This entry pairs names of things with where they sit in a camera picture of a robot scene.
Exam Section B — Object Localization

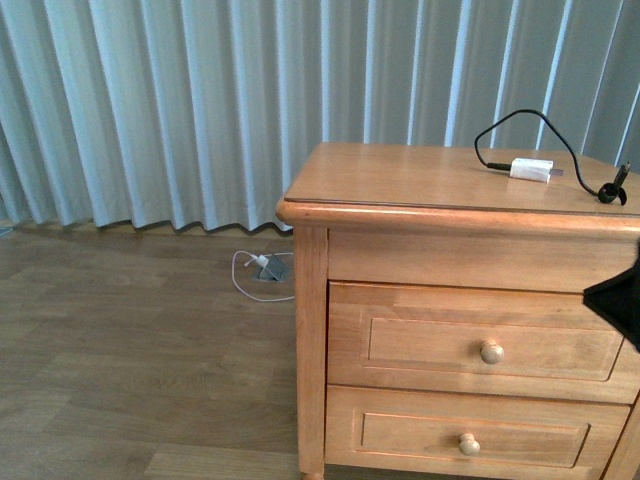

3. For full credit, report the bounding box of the open metal floor socket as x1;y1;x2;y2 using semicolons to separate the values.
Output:
253;256;289;282

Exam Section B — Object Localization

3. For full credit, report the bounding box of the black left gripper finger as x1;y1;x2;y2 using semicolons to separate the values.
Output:
582;247;639;352

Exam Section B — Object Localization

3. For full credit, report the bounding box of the wooden nightstand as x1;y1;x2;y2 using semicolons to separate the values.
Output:
277;143;639;479

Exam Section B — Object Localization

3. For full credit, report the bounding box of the wooden drawer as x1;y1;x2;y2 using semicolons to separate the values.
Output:
325;386;629;479
328;282;639;404

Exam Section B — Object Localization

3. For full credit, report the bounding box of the light grey curtain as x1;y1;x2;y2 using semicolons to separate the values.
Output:
1;1;639;229

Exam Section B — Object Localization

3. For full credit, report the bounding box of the black USB cable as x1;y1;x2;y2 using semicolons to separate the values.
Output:
473;109;632;205

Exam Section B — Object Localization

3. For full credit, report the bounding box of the white floor cable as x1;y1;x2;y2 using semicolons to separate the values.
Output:
231;249;296;303

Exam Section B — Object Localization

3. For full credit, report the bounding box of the white charger adapter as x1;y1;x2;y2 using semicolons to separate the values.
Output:
509;157;564;184

